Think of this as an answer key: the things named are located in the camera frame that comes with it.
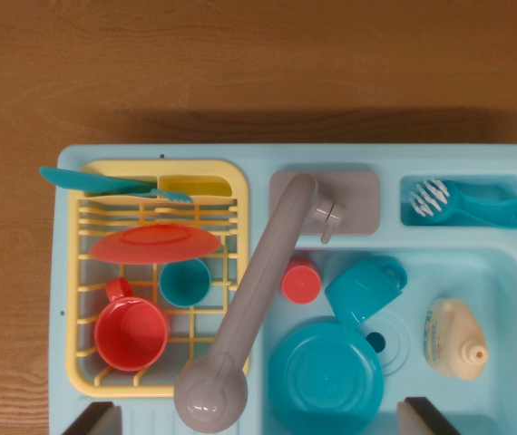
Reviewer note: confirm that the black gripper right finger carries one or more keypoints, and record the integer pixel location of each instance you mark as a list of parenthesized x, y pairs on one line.
[(422, 419)]

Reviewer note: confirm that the light blue toy sink unit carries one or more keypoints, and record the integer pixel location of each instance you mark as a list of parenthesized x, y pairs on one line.
[(458, 156)]

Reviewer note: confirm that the grey toy faucet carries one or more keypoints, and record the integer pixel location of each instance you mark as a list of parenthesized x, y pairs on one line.
[(249, 294)]

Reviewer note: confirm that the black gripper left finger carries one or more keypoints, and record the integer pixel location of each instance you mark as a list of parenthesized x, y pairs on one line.
[(100, 421)]

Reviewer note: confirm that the teal toy mug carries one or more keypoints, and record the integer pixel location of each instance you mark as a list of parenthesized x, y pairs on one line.
[(358, 292)]

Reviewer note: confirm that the cream detergent bottle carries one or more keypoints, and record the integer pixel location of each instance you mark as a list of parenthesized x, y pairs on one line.
[(455, 335)]

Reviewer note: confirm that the teal dish brush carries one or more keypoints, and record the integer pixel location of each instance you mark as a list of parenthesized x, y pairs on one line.
[(476, 206)]

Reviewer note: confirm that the red toy plate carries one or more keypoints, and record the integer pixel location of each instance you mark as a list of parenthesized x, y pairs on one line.
[(154, 244)]

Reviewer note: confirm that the yellow dish rack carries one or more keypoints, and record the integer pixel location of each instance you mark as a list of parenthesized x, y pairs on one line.
[(241, 181)]

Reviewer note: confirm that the red toy mug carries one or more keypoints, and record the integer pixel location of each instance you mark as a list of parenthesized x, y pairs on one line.
[(129, 335)]

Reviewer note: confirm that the teal toy knife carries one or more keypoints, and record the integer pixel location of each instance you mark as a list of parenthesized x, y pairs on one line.
[(72, 178)]

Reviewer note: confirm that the teal toy fork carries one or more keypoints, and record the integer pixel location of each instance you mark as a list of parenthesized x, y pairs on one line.
[(177, 196)]

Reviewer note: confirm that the teal toy plate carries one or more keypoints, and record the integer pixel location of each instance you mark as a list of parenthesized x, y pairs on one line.
[(326, 376)]

